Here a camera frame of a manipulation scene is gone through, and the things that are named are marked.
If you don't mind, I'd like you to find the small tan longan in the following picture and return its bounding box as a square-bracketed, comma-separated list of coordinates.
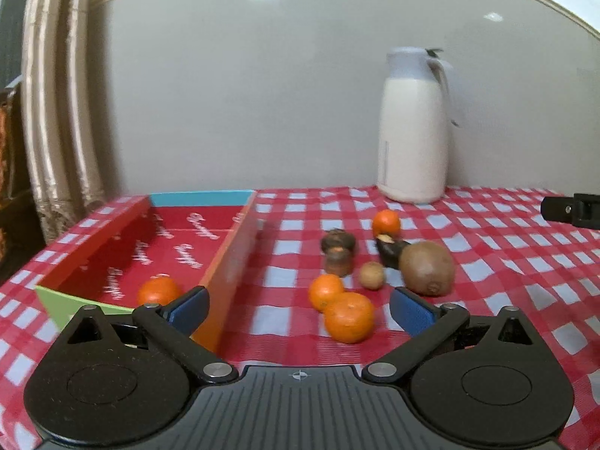
[359, 261, 386, 291]

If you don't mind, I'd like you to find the beige curtain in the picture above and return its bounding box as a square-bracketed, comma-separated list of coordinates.
[21, 0, 105, 243]

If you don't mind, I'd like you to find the large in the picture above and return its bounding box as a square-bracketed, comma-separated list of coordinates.
[323, 291, 375, 344]

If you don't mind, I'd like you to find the brown water chestnut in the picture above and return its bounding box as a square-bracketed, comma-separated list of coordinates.
[324, 246, 354, 278]

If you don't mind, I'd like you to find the small tangerine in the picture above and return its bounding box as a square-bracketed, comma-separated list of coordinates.
[308, 273, 345, 312]

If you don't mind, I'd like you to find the dark water chestnut with stem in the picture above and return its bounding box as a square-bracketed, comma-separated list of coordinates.
[375, 234, 410, 270]

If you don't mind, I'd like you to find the dark wrinkled passion fruit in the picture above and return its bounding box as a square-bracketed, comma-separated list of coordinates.
[320, 229, 356, 254]

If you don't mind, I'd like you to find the cream and grey thermos jug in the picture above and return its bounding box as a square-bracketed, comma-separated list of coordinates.
[377, 47, 458, 204]

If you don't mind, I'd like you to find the brown kiwi fruit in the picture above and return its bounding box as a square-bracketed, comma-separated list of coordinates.
[399, 241, 456, 297]

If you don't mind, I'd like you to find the red orange cardboard box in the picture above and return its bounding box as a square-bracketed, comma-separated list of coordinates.
[34, 190, 257, 351]

